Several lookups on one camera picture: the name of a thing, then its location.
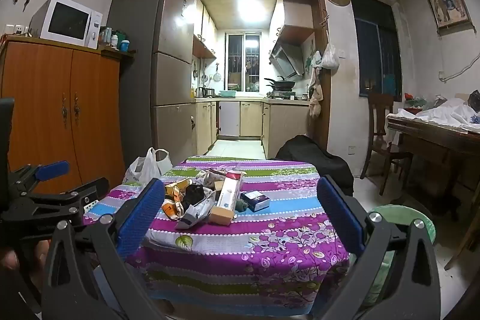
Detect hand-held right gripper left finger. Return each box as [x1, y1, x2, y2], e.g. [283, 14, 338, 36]
[40, 178, 166, 320]

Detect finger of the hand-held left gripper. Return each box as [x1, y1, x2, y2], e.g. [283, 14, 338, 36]
[2, 176, 110, 227]
[7, 160, 71, 195]

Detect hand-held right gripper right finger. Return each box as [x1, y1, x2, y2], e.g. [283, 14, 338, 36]
[316, 175, 442, 320]

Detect green-lined trash bin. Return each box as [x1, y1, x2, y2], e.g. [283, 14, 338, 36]
[365, 205, 436, 307]

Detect black tissue packet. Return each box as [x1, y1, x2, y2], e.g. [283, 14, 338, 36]
[183, 184, 205, 207]

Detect white red-ended carton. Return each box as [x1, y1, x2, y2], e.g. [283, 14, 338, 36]
[215, 172, 247, 211]

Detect person's left hand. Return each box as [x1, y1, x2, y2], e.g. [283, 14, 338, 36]
[0, 247, 19, 271]

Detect white dotted sheet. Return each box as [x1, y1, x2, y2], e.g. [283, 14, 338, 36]
[83, 199, 102, 216]

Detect orange wooden cabinet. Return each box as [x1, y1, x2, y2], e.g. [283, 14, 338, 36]
[0, 35, 127, 195]

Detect silver foil bag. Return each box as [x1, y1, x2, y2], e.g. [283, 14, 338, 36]
[175, 192, 217, 229]

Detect black fabric cover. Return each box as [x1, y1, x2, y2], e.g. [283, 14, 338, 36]
[275, 135, 355, 198]

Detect tan cardboard box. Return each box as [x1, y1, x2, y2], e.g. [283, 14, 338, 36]
[208, 205, 236, 227]

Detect dark blue small box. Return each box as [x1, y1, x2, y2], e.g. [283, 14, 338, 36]
[239, 190, 271, 213]

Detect striped floral tablecloth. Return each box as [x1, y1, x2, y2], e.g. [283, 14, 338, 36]
[83, 155, 355, 306]

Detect wooden dining table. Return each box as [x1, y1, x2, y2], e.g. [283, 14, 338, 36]
[386, 113, 480, 225]

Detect hanging cloth bags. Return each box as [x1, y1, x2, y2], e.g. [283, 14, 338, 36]
[307, 67, 325, 119]

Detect kitchen counter cabinets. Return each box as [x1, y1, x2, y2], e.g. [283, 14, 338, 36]
[195, 98, 313, 160]

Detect gas stove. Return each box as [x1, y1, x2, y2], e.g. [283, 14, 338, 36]
[266, 89, 296, 100]

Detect white microwave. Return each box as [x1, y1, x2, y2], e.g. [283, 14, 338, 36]
[29, 0, 104, 50]

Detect white cloth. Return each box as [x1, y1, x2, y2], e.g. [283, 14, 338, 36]
[397, 97, 480, 134]

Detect bottles on cabinet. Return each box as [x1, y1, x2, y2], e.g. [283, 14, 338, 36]
[98, 27, 131, 53]

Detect black wok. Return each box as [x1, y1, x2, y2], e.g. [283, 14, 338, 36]
[264, 77, 297, 90]

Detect white hanging plastic bag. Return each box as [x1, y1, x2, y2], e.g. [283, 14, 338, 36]
[320, 42, 340, 70]

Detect beige refrigerator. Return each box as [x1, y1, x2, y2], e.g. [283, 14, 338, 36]
[108, 0, 198, 171]

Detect range hood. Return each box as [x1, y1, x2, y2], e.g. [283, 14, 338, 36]
[269, 42, 305, 79]

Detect dark room window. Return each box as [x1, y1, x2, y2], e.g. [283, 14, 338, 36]
[350, 0, 404, 98]

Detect kitchen window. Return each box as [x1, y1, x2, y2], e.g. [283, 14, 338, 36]
[224, 31, 262, 93]

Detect ceiling light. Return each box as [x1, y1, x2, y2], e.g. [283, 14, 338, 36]
[235, 0, 265, 25]

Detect white wall cable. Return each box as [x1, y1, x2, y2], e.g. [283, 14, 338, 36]
[438, 58, 480, 83]

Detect kitchen wall cabinets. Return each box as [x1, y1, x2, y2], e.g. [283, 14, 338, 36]
[192, 0, 218, 60]

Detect framed wall picture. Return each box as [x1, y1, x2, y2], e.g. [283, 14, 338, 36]
[425, 0, 473, 31]

